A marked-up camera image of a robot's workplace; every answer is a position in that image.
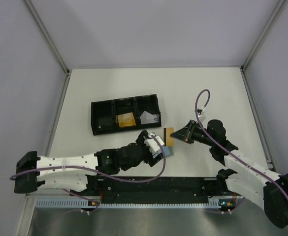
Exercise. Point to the white credit cards stack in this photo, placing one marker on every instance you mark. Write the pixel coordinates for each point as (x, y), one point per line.
(148, 118)

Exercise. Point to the left aluminium corner post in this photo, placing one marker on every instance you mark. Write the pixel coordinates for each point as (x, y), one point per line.
(46, 36)

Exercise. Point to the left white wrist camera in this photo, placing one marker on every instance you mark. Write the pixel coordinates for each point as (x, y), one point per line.
(154, 143)

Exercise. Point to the green card holder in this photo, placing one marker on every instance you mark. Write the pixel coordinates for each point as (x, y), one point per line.
(168, 151)

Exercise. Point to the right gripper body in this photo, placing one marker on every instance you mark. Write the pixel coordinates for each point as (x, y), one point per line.
(193, 127)

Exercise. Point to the black three-compartment tray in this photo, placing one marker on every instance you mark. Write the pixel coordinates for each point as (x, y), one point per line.
(104, 113)

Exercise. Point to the right aluminium corner post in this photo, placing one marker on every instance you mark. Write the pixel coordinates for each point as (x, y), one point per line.
(264, 33)

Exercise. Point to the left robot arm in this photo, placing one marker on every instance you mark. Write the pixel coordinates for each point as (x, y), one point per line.
(76, 173)

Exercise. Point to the gold credit cards stack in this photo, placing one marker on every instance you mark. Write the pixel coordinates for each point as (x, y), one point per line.
(126, 120)

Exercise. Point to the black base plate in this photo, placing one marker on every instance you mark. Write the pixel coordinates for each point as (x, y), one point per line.
(163, 190)

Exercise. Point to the white slotted cable duct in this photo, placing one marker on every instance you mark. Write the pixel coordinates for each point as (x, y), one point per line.
(79, 203)

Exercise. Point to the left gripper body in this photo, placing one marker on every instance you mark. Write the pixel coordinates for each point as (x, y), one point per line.
(146, 155)

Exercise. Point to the aluminium corner post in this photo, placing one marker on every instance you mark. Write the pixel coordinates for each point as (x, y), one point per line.
(264, 33)
(46, 36)

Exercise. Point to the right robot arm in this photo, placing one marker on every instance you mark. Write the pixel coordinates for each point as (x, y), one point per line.
(263, 187)

